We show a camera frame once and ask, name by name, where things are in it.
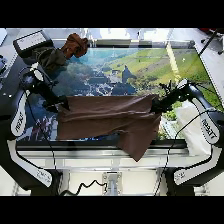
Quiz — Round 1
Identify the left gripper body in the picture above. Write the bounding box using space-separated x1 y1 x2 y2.
44 94 70 113

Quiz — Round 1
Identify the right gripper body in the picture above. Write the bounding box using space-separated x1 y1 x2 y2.
150 94 176 114

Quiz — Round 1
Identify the brown T-shirt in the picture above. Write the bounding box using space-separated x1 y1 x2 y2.
55 94 163 163

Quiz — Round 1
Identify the white garment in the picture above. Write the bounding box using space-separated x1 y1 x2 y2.
174 99 214 157

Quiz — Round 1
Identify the rust-brown garment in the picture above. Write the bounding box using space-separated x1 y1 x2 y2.
60 32 90 59

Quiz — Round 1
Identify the black box with white top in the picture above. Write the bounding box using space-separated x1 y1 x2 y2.
12 29 54 58

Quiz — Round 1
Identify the black cable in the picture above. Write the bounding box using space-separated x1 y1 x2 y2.
153 111 204 197
59 179 109 197
24 98 58 171

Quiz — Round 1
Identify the silver frame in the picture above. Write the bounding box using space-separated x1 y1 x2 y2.
0 38 224 197

